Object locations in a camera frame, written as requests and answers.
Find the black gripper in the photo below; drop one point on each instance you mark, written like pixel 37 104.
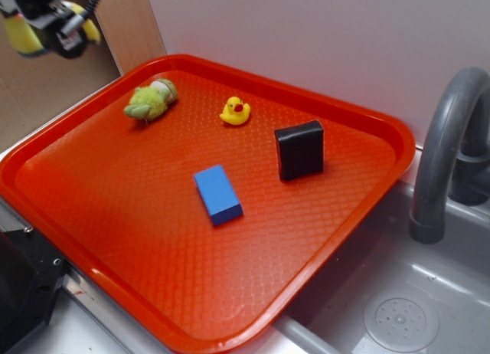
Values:
pixel 53 17

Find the yellow sponge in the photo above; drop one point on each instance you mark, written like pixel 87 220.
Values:
pixel 30 42

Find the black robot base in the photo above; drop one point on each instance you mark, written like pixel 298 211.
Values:
pixel 32 273

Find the black sponge block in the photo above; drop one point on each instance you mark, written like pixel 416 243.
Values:
pixel 300 150

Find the wooden board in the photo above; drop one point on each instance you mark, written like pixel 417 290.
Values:
pixel 131 32

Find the green plush toy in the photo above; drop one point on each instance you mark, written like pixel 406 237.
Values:
pixel 150 102

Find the yellow rubber duck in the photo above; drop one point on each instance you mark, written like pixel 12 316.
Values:
pixel 235 112

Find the blue block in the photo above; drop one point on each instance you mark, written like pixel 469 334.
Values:
pixel 218 195

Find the red plastic tray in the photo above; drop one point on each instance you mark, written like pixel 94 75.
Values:
pixel 117 196

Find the grey sink basin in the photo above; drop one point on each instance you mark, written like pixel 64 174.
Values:
pixel 453 275

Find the grey faucet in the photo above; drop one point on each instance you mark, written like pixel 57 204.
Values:
pixel 455 159

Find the round sink drain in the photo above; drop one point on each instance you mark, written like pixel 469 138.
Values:
pixel 401 321

